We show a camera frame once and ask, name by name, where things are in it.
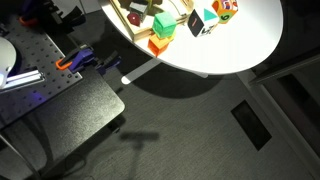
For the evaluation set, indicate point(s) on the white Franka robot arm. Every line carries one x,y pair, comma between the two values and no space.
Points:
5,56

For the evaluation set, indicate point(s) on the orange block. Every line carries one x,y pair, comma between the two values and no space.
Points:
156,45

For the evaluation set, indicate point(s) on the wooden tray box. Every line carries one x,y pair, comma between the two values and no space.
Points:
140,33

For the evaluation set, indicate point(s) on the grey block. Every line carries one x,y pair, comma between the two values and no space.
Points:
138,9

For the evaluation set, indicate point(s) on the dark purple spring clamp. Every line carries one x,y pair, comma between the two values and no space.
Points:
108,62

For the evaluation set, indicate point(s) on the green cube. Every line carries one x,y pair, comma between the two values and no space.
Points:
164,25

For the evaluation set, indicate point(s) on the black white picture cube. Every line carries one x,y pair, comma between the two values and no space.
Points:
196,23

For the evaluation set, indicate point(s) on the black cart top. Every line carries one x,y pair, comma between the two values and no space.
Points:
76,113

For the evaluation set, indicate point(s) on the dark floor hatch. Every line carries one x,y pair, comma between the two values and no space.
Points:
251,125

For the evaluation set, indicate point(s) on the colourful number cube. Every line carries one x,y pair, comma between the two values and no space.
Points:
225,15

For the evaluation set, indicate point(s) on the black spring clamp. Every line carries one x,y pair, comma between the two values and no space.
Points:
71,16

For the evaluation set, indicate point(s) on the black perforated breadboard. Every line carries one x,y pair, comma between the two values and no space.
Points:
36,53

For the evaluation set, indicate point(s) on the dark clamp orange tip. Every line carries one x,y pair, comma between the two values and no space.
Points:
28,22

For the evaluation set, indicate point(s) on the dark door frame bar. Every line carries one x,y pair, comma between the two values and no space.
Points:
286,68

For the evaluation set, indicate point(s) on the silver aluminium rail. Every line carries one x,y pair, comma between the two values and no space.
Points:
23,77

